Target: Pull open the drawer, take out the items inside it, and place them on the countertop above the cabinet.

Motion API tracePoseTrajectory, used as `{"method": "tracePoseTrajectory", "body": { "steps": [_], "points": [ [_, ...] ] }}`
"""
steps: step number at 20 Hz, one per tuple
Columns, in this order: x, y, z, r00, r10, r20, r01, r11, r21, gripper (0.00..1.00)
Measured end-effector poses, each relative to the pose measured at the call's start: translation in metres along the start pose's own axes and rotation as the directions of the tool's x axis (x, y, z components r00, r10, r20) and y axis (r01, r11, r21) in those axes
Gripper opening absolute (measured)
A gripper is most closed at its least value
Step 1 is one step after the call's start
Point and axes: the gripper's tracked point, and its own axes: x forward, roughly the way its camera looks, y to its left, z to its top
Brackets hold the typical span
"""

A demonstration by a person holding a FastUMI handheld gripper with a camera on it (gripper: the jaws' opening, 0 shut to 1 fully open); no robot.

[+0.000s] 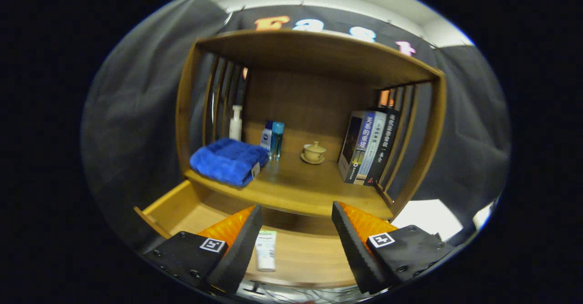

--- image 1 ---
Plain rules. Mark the folded blue towel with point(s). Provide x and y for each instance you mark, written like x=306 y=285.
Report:
x=227 y=160

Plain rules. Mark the clear blue bottle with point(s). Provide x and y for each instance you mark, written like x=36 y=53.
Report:
x=277 y=140

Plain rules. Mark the small white and blue bottle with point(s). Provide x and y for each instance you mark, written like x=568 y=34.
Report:
x=266 y=138

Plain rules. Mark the book with black spine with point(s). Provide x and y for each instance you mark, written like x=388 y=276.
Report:
x=386 y=144

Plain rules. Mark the wooden countertop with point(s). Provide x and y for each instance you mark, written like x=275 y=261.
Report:
x=296 y=185

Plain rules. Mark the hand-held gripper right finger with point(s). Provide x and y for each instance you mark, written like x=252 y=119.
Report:
x=355 y=245

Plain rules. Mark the book with pale grey spine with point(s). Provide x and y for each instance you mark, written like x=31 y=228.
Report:
x=373 y=149

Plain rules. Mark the white pump bottle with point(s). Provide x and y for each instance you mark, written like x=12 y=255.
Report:
x=235 y=126

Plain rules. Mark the white box unit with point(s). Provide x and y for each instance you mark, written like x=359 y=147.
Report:
x=428 y=217

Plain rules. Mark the wooden cabinet with shelf frame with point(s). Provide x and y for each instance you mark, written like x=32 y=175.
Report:
x=309 y=99

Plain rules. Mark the beige lidded teacup with saucer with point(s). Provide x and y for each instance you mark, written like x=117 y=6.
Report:
x=314 y=153

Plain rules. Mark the book with blue spine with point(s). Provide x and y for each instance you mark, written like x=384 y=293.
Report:
x=353 y=144

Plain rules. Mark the white cosmetic tube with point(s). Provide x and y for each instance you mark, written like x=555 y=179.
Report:
x=266 y=251

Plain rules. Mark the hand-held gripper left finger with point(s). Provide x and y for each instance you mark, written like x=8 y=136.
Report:
x=237 y=247

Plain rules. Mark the wooden drawer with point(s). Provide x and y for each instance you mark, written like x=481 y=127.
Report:
x=309 y=258

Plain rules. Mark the black backdrop cloth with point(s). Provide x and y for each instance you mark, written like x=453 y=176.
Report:
x=136 y=113

